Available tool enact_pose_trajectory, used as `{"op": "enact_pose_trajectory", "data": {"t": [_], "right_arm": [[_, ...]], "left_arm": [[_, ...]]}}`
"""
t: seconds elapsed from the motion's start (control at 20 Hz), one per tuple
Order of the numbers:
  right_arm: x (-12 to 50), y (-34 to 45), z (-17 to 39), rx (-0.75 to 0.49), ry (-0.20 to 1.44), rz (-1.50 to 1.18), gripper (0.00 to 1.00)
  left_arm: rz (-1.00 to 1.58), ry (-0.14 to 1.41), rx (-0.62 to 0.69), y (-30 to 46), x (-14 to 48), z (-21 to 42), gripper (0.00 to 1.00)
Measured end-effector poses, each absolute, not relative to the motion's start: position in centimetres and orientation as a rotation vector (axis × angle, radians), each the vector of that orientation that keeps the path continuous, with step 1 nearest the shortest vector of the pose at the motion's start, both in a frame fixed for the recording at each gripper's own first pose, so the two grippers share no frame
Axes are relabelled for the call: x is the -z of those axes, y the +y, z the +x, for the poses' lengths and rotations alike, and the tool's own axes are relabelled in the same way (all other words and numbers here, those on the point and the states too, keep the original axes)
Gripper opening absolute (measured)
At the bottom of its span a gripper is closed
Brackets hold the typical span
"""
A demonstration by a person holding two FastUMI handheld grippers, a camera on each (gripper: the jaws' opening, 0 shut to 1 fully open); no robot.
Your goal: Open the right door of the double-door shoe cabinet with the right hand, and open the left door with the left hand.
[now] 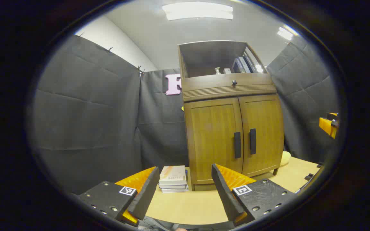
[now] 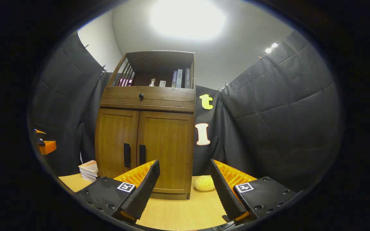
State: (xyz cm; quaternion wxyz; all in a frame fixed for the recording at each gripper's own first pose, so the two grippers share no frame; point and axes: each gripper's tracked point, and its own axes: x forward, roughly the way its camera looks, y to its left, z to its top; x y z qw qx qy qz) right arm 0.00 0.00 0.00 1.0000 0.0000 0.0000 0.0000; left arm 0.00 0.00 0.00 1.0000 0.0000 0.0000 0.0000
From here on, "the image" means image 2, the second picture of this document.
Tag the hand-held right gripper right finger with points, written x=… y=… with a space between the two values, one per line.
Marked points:
x=225 y=189

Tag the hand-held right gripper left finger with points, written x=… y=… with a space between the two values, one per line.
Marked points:
x=145 y=189

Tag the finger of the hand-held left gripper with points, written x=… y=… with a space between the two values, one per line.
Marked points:
x=48 y=147
x=39 y=131

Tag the wooden cabinet door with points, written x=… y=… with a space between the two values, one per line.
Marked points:
x=169 y=141
x=114 y=138

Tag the wooden double-door shoe cabinet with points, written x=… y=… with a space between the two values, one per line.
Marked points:
x=146 y=96

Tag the yellow round plush toy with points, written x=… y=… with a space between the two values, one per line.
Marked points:
x=204 y=183

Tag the white book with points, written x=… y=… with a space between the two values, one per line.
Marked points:
x=89 y=175
x=88 y=178

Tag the wooden drawer with black knob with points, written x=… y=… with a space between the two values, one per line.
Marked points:
x=159 y=96

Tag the black backdrop cloth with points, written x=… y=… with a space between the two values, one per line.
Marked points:
x=284 y=112

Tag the pink box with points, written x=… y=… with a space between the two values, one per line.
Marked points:
x=125 y=82

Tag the small pump bottle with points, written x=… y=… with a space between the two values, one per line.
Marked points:
x=152 y=83

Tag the blue book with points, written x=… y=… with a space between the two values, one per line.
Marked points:
x=174 y=79

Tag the grey book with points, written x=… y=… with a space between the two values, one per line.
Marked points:
x=179 y=79

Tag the dark book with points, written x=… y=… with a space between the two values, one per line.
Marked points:
x=187 y=78

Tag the small ceiling light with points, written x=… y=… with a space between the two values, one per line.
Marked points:
x=271 y=48

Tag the large ceiling light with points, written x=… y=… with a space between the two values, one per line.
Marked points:
x=186 y=17

